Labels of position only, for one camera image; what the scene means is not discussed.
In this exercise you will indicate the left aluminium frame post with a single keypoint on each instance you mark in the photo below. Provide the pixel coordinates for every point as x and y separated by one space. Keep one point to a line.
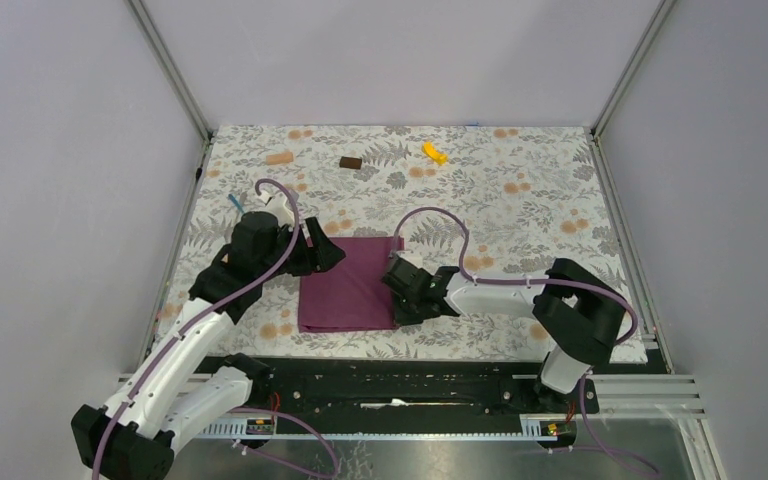
154 38

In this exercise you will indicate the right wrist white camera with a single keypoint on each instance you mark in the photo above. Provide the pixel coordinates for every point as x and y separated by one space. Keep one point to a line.
411 257

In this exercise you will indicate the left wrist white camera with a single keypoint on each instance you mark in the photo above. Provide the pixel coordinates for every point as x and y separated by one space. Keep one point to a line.
280 206

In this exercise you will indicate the right aluminium frame post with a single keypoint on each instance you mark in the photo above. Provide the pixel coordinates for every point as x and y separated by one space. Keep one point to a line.
643 46

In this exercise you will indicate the purple cloth napkin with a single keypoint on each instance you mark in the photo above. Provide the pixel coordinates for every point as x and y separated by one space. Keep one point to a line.
351 296

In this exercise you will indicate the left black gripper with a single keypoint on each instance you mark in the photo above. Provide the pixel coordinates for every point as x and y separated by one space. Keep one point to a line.
321 256

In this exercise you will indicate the yellow toy piece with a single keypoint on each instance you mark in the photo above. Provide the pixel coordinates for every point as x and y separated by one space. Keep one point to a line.
433 154

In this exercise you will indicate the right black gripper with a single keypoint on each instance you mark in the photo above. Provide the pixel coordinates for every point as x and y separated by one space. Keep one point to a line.
403 318

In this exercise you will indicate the brown toy block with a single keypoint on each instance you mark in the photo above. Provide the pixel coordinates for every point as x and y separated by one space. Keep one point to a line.
352 163

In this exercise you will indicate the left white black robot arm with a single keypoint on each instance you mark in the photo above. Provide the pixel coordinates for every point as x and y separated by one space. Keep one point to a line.
139 430

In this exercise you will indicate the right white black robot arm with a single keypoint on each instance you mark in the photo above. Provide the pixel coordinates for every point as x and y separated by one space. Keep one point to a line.
582 314

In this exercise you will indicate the white slotted cable duct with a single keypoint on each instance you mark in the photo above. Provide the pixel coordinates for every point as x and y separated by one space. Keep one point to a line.
262 429

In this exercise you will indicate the orange toy block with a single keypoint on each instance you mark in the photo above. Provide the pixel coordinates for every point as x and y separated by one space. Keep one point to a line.
281 158

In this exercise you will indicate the wrist white camera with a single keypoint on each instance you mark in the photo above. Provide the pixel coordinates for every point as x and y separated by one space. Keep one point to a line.
411 257
280 206

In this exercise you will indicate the aluminium frame post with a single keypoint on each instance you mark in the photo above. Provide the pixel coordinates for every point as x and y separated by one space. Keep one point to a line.
643 46
154 38

